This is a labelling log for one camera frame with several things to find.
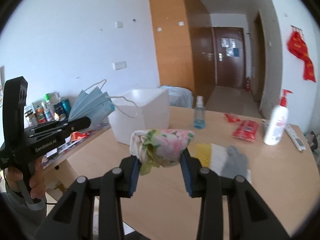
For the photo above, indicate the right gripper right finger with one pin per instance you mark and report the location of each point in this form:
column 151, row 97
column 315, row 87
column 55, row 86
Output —
column 249, row 216

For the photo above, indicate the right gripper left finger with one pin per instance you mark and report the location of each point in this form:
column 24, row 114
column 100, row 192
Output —
column 72, row 216

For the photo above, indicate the grey sock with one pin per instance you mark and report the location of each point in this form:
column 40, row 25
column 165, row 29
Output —
column 236, row 164

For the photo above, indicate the white foam sheet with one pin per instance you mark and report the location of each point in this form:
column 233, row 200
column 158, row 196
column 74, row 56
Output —
column 219, row 157

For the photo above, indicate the yellow foam fruit net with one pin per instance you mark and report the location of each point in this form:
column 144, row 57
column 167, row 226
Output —
column 203, row 152

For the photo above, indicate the blue face mask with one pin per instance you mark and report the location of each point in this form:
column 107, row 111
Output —
column 97, row 105

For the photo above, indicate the floral cloth bundle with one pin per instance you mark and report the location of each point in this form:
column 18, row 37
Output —
column 159, row 147

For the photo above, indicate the person left hand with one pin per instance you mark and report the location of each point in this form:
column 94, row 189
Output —
column 36, row 183

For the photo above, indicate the patterned side table cloth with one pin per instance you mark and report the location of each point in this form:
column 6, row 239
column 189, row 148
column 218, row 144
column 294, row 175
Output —
column 62, row 150

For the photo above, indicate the green cap spray bottle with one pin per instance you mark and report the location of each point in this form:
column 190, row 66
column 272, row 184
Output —
column 50, row 105

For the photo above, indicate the red snack packet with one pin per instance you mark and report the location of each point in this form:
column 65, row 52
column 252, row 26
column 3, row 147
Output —
column 76, row 136

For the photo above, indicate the large red wipes pack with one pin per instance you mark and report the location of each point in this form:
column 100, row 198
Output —
column 246, row 131

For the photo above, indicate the white remote control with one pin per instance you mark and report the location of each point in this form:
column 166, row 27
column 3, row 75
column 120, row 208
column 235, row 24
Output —
column 295, row 138

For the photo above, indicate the white pump lotion bottle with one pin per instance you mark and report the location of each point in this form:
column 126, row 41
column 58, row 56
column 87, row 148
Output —
column 278, row 121

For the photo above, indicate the small red packet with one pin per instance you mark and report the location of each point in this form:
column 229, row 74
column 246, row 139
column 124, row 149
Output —
column 231, row 118

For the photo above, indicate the blue spray bottle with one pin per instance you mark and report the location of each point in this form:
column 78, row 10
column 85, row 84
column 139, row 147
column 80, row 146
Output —
column 199, row 118

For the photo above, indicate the white foam box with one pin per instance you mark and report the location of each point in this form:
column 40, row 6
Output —
column 139, row 109

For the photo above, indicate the red fire extinguisher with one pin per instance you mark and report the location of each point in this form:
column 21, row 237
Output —
column 248, row 84

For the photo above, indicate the light blue bedding pile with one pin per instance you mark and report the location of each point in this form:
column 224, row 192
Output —
column 179, row 97

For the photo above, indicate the dark brown entrance door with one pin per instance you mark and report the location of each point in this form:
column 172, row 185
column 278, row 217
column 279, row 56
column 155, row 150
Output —
column 230, row 57

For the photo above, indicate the red hanging bags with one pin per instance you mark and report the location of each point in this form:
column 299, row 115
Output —
column 297, row 46

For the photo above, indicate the wooden wardrobe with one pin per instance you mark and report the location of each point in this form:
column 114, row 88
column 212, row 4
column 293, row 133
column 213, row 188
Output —
column 184, row 45

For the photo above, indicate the double wall switch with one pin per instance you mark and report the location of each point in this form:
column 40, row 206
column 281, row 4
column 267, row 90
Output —
column 119, row 65

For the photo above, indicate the side doorway frame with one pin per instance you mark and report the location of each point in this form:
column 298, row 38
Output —
column 259, row 59

